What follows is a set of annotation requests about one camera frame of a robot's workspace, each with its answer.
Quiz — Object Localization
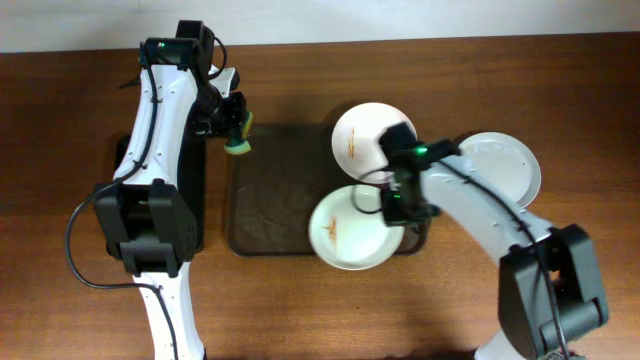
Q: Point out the green yellow sponge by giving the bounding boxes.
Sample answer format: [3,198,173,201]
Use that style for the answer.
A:
[224,111,253,156]

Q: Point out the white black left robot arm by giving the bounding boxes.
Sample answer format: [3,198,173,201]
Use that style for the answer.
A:
[92,20,253,359]

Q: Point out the black rectangular tray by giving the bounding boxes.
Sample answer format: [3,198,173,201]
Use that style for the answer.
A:
[112,134,206,262]

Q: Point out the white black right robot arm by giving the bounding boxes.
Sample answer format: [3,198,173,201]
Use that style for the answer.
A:
[378,123,609,359]

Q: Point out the brown serving tray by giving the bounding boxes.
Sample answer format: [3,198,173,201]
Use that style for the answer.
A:
[227,123,431,257]

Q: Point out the white plate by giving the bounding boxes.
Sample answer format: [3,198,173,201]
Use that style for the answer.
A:
[459,132,542,207]
[308,185,404,270]
[331,102,417,180]

